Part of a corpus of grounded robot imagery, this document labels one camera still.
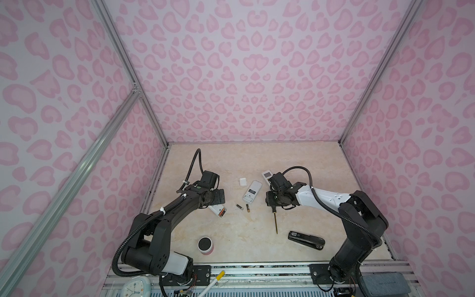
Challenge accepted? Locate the black yellow handled screwdriver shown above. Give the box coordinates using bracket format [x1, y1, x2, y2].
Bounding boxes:
[271, 205, 278, 235]

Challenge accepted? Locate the red and white remote control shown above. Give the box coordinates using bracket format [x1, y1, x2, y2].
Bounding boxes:
[242, 180, 262, 204]

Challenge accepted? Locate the white battery cover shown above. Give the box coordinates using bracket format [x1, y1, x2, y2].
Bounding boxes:
[239, 178, 247, 187]

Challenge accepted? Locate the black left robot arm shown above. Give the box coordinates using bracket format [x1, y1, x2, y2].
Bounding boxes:
[111, 183, 225, 280]

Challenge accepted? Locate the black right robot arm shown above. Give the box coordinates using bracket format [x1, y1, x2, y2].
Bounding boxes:
[264, 172, 388, 283]

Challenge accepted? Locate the white remote control left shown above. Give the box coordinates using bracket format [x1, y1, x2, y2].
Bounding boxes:
[209, 204, 226, 218]

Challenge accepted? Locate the white remote control right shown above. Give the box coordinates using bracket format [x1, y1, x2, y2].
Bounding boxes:
[262, 170, 273, 185]

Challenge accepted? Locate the pink black tape roll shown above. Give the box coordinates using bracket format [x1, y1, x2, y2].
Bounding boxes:
[197, 236, 214, 255]

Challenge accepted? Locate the black stapler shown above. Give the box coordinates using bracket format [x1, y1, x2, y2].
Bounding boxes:
[288, 231, 325, 251]

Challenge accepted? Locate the yellow capped white marker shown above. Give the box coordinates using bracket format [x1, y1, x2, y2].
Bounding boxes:
[198, 271, 225, 297]

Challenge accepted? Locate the white analog clock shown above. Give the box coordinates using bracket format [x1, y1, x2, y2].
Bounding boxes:
[120, 276, 152, 297]

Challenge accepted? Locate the grey cloth pad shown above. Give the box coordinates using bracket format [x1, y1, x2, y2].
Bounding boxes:
[359, 272, 411, 297]

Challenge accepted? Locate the black right camera cable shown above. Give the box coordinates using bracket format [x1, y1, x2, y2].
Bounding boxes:
[281, 165, 314, 190]

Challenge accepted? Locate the black camera cable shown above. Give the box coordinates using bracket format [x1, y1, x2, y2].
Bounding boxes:
[184, 148, 205, 184]
[281, 165, 314, 190]

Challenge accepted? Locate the black left camera cable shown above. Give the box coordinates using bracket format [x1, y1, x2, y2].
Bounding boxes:
[184, 148, 205, 184]

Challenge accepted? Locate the aluminium rail base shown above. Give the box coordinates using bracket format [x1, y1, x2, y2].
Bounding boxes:
[99, 260, 426, 297]

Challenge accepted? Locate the aluminium frame strut left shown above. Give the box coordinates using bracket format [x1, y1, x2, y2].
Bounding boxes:
[1, 1, 163, 297]

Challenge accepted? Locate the aluminium frame strut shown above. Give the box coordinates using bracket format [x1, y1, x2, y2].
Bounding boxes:
[338, 0, 426, 146]
[1, 1, 163, 297]

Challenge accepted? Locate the aluminium frame strut right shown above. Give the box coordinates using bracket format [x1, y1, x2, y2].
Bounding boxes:
[338, 0, 426, 146]

